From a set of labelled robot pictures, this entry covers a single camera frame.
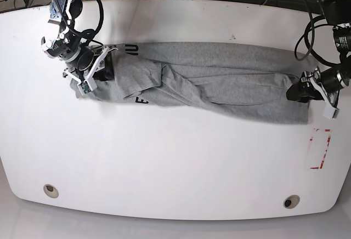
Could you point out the table grommet hole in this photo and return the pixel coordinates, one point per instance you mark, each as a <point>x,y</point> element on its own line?
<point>291,202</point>
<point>50,191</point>

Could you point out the left table grommet hole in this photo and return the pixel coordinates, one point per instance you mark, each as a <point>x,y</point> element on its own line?
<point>50,191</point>

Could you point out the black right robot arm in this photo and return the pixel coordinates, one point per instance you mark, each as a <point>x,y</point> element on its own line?
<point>65,12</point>

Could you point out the right table grommet hole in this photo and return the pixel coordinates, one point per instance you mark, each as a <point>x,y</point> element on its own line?
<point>291,202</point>

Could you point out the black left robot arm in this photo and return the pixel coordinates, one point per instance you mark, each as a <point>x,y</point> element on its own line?
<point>336,13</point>

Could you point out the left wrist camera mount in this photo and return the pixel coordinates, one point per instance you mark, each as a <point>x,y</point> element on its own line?
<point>330,112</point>

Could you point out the red tape marking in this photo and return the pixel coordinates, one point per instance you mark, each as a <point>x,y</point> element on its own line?
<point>317,148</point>

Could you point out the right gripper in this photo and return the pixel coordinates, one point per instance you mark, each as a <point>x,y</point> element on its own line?
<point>84,63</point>

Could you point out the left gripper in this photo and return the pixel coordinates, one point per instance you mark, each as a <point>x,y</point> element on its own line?
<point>314,85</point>

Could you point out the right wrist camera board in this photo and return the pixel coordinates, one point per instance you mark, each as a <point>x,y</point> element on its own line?
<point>84,88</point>

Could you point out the grey T-shirt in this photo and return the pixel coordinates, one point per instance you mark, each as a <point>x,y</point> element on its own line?
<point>239,80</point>

